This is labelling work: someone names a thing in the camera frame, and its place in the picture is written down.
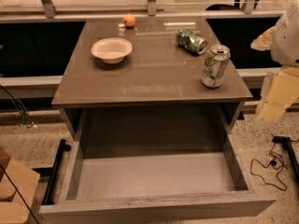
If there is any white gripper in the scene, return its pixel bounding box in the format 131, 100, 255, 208
250, 0, 299, 123

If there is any white green 7up can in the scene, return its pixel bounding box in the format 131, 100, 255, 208
201, 44, 231, 88

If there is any crushed green soda can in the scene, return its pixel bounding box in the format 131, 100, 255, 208
176, 29, 207, 55

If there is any grey cabinet with top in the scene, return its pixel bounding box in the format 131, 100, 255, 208
50, 17, 253, 142

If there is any open grey top drawer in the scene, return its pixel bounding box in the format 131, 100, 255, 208
38, 105, 278, 224

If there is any black bar right floor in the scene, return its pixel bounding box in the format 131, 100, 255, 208
273, 136, 299, 184

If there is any black bar floor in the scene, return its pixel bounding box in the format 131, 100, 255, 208
273, 136, 299, 184
42, 139, 71, 205

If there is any black office chair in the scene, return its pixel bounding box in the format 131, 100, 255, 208
206, 0, 260, 13

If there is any orange fruit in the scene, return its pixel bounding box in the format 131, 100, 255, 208
122, 14, 136, 28

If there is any white paper bowl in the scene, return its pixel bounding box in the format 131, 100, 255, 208
91, 37, 133, 64

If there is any black bar left floor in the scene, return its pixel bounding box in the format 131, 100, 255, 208
42, 139, 71, 205

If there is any cardboard box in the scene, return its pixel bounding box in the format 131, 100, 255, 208
0, 147, 40, 224

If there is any black cable on floor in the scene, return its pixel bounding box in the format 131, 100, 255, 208
249, 140, 289, 192

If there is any black cable left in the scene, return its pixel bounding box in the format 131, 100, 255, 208
0, 84, 37, 129

